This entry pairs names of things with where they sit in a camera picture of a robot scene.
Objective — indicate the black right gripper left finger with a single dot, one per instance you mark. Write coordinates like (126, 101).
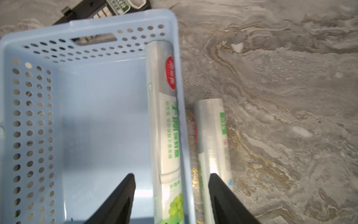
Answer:
(117, 207)

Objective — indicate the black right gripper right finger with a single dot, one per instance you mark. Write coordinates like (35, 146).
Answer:
(227, 209)

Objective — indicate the green label plastic wrap roll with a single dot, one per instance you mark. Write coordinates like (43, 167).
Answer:
(212, 146)

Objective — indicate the light blue perforated plastic basket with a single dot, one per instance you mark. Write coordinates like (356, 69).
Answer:
(74, 118)

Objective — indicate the red label plastic wrap roll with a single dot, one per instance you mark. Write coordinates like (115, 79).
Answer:
(164, 133)

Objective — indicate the black white calculator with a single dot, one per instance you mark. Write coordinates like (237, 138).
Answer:
(93, 9)

